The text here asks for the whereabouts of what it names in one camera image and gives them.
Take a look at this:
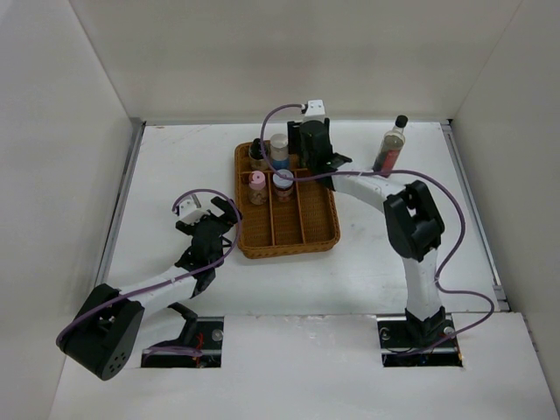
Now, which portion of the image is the green red sauce bottle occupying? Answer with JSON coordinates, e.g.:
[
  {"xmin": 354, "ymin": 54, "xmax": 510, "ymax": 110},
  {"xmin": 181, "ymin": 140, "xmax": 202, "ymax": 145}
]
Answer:
[{"xmin": 297, "ymin": 154, "xmax": 306, "ymax": 169}]

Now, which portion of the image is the black cap spice bottle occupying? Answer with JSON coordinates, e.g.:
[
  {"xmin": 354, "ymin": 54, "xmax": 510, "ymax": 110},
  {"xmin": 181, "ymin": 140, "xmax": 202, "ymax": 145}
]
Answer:
[{"xmin": 248, "ymin": 138, "xmax": 270, "ymax": 172}]

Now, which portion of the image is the right metal table rail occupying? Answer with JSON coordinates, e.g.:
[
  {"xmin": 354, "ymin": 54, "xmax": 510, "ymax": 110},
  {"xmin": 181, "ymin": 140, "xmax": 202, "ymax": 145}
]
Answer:
[{"xmin": 440, "ymin": 119, "xmax": 511, "ymax": 312}]

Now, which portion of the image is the grey lid blue label jar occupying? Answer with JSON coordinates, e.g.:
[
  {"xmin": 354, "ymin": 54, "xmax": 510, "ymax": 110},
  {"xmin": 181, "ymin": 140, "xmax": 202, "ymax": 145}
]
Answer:
[{"xmin": 269, "ymin": 134, "xmax": 290, "ymax": 170}]

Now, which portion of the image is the metal table rail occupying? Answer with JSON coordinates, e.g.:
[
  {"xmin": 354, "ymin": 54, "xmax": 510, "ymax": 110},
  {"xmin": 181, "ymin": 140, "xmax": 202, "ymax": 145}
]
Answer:
[
  {"xmin": 83, "ymin": 117, "xmax": 146, "ymax": 298},
  {"xmin": 440, "ymin": 119, "xmax": 511, "ymax": 312}
]

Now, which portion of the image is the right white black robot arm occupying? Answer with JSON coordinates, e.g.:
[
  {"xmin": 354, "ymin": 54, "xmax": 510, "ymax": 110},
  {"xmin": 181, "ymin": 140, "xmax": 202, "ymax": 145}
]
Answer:
[{"xmin": 288, "ymin": 119, "xmax": 446, "ymax": 347}]

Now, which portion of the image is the left metal table rail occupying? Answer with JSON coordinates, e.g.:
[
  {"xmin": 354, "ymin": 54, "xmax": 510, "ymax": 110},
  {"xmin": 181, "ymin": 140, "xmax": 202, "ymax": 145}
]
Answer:
[{"xmin": 83, "ymin": 117, "xmax": 146, "ymax": 298}]

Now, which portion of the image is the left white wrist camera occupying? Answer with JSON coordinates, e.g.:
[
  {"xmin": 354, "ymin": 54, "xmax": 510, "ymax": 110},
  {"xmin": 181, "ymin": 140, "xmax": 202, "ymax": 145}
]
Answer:
[{"xmin": 172, "ymin": 193, "xmax": 209, "ymax": 228}]

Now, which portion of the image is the pink cap spice jar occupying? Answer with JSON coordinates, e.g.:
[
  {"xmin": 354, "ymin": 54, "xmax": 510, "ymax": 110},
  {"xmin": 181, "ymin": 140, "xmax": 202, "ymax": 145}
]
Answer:
[{"xmin": 248, "ymin": 171, "xmax": 268, "ymax": 206}]

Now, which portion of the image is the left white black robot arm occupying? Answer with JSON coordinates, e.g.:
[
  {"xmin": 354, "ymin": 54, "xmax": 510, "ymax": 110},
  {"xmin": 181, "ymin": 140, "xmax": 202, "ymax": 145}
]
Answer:
[{"xmin": 55, "ymin": 191, "xmax": 242, "ymax": 381}]

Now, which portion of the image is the brown wicker divided tray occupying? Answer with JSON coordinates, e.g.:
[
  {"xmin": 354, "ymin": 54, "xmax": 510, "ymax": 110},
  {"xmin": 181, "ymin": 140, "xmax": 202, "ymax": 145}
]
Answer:
[{"xmin": 234, "ymin": 143, "xmax": 340, "ymax": 259}]

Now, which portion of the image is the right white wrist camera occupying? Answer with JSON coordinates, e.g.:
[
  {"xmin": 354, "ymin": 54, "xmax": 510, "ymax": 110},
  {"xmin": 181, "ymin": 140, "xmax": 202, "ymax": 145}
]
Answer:
[{"xmin": 301, "ymin": 100, "xmax": 326, "ymax": 123}]

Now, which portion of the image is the tall black cap glass bottle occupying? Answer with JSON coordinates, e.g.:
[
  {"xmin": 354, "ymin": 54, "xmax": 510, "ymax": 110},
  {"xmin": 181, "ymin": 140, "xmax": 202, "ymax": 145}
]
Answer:
[{"xmin": 372, "ymin": 115, "xmax": 409, "ymax": 172}]

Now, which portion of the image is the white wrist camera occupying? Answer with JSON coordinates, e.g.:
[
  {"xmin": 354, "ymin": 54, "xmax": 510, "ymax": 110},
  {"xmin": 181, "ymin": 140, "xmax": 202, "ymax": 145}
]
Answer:
[
  {"xmin": 172, "ymin": 193, "xmax": 209, "ymax": 228},
  {"xmin": 301, "ymin": 100, "xmax": 326, "ymax": 123}
]

